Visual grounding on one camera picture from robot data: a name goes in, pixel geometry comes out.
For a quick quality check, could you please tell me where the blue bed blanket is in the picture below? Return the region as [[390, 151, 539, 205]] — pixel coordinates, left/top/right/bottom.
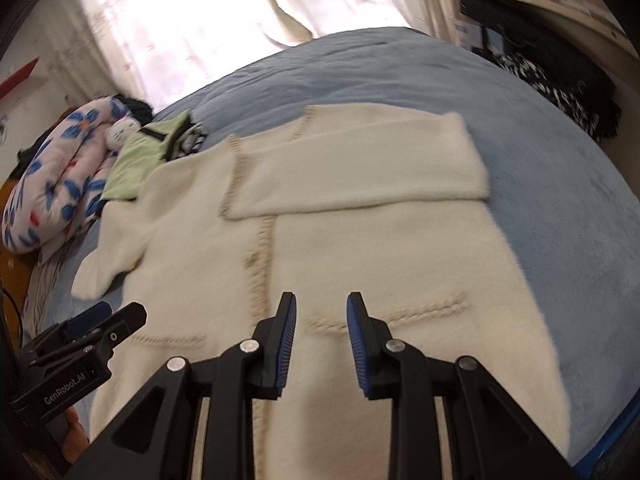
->
[[30, 26, 640, 472]]

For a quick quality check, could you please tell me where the green garment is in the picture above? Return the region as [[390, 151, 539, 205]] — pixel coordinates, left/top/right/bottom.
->
[[101, 111, 194, 202]]

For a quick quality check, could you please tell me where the dark cloth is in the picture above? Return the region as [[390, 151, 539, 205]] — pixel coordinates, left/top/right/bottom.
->
[[112, 94, 154, 123]]

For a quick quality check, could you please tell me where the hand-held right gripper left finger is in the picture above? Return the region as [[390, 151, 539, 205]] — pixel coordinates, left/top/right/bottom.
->
[[66, 291, 298, 480]]

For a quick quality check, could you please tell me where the red wall decoration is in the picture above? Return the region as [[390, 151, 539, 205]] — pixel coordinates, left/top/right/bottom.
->
[[0, 57, 40, 100]]

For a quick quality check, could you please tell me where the white floral curtain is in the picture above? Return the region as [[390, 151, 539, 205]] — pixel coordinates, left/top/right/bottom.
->
[[70, 0, 453, 112]]

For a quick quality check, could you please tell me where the white fluffy cardigan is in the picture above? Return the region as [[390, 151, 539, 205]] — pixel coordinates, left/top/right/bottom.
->
[[71, 102, 572, 480]]

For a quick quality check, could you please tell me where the white cat plush toy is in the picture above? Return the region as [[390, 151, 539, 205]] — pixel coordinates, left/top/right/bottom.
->
[[104, 114, 144, 150]]

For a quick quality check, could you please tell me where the brown wooden bed frame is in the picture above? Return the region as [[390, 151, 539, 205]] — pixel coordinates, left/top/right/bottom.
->
[[0, 177, 40, 321]]

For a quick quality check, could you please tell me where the black white speckled garment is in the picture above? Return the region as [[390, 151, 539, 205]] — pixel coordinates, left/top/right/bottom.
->
[[499, 52, 602, 135]]

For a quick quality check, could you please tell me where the person's left hand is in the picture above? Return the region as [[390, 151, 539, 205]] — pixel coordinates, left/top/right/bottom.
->
[[61, 406, 95, 467]]

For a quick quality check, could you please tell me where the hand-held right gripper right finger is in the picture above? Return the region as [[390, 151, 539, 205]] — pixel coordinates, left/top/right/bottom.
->
[[346, 291, 577, 480]]

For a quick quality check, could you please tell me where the striped bed sheet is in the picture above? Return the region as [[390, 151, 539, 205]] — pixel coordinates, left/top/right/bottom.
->
[[21, 242, 83, 333]]

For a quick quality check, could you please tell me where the blue box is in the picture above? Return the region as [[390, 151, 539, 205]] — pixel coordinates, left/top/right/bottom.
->
[[481, 25, 504, 55]]

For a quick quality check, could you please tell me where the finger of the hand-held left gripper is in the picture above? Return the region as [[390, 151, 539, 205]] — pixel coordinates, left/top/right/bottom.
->
[[64, 302, 113, 340], [87, 302, 149, 353]]

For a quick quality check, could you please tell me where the white box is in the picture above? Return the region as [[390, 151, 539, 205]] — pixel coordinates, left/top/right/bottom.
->
[[451, 14, 484, 50]]

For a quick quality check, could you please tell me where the black cable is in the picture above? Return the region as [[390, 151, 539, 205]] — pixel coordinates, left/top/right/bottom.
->
[[0, 287, 24, 353]]

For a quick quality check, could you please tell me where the stack of folded clothes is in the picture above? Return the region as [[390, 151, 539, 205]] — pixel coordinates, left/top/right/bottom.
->
[[166, 120, 209, 162]]

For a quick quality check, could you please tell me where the wooden shelf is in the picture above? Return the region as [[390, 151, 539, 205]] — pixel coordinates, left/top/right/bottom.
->
[[450, 0, 640, 83]]

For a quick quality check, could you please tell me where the black clothing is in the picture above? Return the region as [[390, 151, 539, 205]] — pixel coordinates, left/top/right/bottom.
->
[[492, 22, 624, 142]]

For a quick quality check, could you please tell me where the floral quilt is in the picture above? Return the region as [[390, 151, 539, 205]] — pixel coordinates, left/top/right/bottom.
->
[[1, 97, 146, 254]]

